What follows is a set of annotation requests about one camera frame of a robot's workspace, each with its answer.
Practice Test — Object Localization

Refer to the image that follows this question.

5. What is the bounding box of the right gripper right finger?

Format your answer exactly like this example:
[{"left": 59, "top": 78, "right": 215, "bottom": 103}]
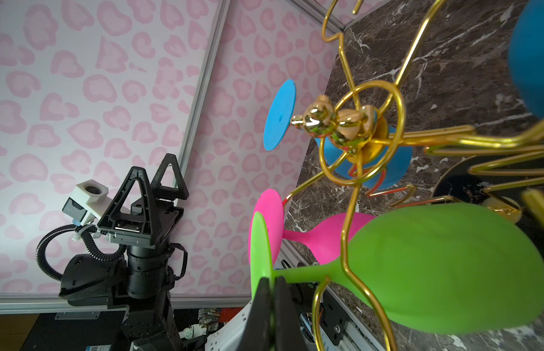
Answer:
[{"left": 272, "top": 277, "right": 307, "bottom": 351}]

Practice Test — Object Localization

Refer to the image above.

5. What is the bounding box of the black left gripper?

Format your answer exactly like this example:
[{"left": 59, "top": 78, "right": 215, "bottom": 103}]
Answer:
[{"left": 97, "top": 154, "right": 189, "bottom": 248}]

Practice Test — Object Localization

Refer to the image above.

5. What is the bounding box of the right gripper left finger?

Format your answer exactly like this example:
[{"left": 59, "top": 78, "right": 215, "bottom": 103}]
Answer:
[{"left": 237, "top": 278, "right": 273, "bottom": 351}]

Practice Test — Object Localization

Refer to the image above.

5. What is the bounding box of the green wine glass front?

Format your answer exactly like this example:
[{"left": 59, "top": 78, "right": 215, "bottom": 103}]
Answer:
[{"left": 249, "top": 202, "right": 544, "bottom": 335}]

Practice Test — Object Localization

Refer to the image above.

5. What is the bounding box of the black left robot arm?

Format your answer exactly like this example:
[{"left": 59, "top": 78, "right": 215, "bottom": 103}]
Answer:
[{"left": 35, "top": 154, "right": 189, "bottom": 350}]

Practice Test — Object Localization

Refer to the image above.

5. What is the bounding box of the pink wine glass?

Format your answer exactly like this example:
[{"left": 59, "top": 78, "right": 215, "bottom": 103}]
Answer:
[{"left": 247, "top": 188, "right": 378, "bottom": 266}]

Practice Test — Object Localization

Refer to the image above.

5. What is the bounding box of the blue wine glass left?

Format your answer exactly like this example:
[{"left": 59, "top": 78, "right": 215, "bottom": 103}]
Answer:
[{"left": 263, "top": 80, "right": 396, "bottom": 181}]

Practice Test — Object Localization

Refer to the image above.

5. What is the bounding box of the blue wine glass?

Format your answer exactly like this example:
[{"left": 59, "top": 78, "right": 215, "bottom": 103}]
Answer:
[
  {"left": 263, "top": 80, "right": 396, "bottom": 181},
  {"left": 508, "top": 0, "right": 544, "bottom": 119}
]

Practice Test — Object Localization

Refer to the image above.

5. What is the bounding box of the blue wine glass rear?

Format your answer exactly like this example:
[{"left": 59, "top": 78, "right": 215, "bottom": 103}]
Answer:
[{"left": 508, "top": 0, "right": 544, "bottom": 119}]

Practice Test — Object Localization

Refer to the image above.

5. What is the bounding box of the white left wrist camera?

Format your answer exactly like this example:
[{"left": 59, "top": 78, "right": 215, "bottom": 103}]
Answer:
[{"left": 62, "top": 179, "right": 112, "bottom": 226}]

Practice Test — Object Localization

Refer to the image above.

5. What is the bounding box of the left black corrugated cable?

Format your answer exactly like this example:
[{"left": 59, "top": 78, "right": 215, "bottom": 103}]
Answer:
[{"left": 34, "top": 223, "right": 128, "bottom": 282}]

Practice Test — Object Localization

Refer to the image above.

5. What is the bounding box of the left aluminium frame beam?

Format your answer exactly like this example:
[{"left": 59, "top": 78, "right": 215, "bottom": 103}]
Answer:
[{"left": 178, "top": 0, "right": 231, "bottom": 176}]

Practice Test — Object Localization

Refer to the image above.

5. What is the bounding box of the gold wire wine glass rack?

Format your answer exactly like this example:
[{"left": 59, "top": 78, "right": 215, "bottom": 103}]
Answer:
[{"left": 283, "top": 1, "right": 544, "bottom": 350}]

